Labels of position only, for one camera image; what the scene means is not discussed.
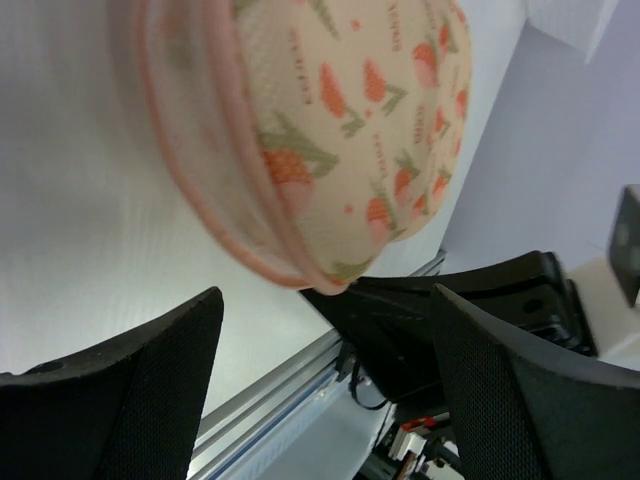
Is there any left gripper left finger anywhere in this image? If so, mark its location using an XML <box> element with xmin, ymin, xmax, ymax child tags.
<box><xmin>1</xmin><ymin>288</ymin><xmax>223</xmax><ymax>479</ymax></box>

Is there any floral mesh laundry bag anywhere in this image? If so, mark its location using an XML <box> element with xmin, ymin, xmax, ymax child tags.
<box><xmin>135</xmin><ymin>1</ymin><xmax>472</xmax><ymax>295</ymax></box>

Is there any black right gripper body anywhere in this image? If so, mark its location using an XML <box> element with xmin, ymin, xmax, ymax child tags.
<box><xmin>301</xmin><ymin>251</ymin><xmax>595</xmax><ymax>405</ymax></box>

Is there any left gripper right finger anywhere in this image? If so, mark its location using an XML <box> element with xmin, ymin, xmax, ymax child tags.
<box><xmin>429</xmin><ymin>285</ymin><xmax>639</xmax><ymax>479</ymax></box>

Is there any aluminium mounting rail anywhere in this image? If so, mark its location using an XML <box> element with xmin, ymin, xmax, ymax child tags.
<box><xmin>184</xmin><ymin>249</ymin><xmax>451</xmax><ymax>480</ymax></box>

